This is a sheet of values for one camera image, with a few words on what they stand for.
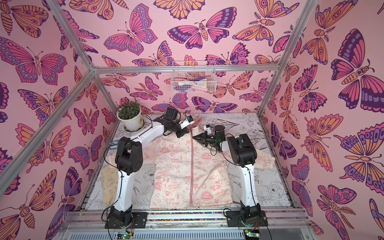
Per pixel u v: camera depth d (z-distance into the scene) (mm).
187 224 730
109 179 874
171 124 778
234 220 728
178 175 895
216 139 898
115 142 1044
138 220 730
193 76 961
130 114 1001
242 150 617
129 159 575
